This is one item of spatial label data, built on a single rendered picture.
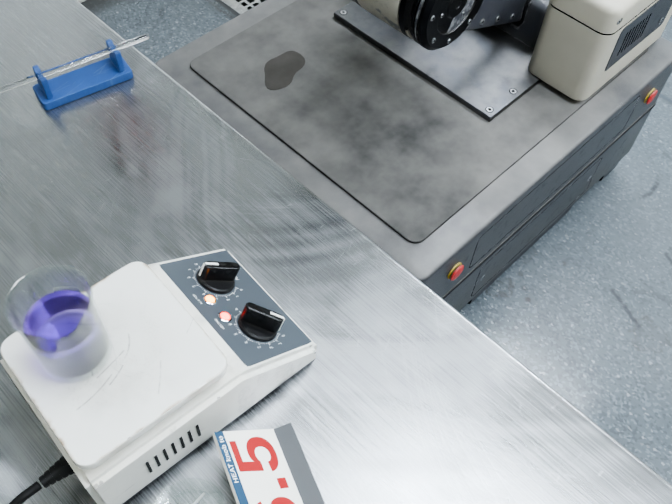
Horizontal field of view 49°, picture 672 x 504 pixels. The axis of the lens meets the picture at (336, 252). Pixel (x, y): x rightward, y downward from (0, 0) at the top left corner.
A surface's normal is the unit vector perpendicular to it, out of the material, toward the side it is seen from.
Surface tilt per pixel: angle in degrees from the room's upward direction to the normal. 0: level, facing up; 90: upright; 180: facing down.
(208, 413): 90
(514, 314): 0
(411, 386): 0
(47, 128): 0
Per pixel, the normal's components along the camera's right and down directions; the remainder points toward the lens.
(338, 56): 0.04, -0.57
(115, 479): 0.66, 0.63
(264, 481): 0.62, -0.64
